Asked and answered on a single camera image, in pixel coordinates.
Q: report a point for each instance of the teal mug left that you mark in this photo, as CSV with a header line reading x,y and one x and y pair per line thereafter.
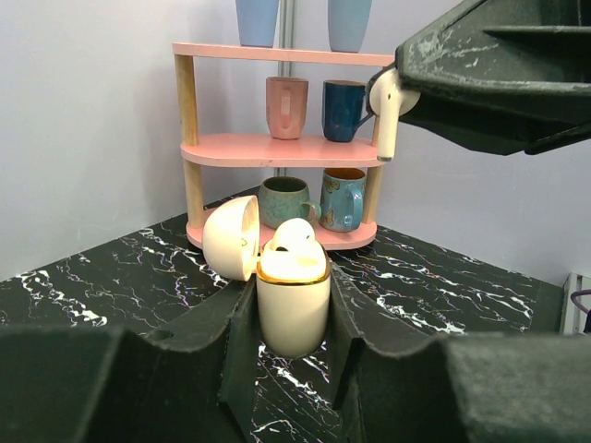
x,y
283,198

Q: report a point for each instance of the beige earbud charging case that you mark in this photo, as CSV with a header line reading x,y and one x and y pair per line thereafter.
x,y
293,287

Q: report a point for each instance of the blue cup right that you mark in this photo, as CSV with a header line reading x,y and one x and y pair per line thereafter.
x,y
347,24

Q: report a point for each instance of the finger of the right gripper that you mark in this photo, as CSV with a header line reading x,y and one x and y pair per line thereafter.
x,y
505,121
501,47

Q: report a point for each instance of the aluminium rail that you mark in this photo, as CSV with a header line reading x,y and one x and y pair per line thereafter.
x,y
575,314

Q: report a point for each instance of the teal mug right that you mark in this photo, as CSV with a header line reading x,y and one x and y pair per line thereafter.
x,y
342,199

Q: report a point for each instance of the blue cup rear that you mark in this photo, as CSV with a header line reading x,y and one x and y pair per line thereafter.
x,y
256,20

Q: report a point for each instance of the pink small cup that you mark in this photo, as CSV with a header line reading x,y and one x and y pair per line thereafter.
x,y
286,106

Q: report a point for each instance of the pink three-tier shelf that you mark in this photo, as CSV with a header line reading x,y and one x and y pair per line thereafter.
x,y
262,151

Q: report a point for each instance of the dark blue mug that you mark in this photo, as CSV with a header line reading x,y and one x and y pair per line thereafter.
x,y
343,104

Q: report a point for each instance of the blue cup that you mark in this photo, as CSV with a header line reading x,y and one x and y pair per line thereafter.
x,y
256,20
347,24

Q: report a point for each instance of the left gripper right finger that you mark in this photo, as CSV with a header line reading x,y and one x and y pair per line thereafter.
x,y
390,382

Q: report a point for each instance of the teal mug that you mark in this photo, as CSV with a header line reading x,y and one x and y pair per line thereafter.
x,y
283,198
342,199

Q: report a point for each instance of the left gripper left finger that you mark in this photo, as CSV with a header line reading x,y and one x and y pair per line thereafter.
x,y
191,381

